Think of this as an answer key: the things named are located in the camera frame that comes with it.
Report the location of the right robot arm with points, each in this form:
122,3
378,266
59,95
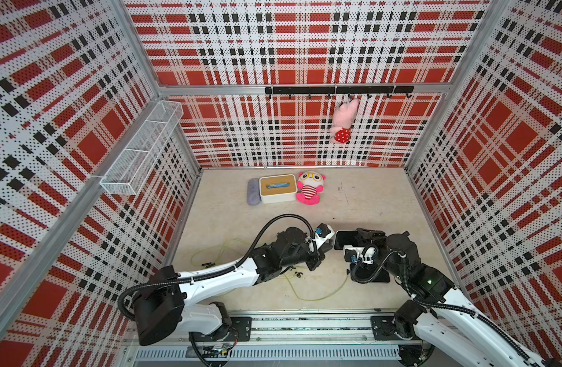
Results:
437,311

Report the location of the white wire mesh basket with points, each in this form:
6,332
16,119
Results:
129,172

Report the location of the white-edged smartphone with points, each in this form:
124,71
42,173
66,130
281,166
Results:
345,238

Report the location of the grey oval pad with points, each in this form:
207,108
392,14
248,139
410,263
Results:
253,195

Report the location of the pink owl plush toy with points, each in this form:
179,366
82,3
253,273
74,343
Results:
310,184

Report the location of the green wired earphones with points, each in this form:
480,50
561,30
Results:
313,288
219,254

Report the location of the purple-edged smartphone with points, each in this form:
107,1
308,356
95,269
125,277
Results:
366,271

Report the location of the metal base rail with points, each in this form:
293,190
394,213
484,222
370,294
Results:
315,336

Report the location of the black hook rail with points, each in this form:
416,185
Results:
388,90

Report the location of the pink pig plush hanging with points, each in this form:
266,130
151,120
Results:
343,120

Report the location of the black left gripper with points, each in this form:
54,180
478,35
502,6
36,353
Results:
317,257

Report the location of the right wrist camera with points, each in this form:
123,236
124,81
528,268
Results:
359,254

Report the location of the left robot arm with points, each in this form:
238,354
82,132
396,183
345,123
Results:
172,301

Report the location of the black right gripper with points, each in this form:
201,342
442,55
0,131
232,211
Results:
377,238

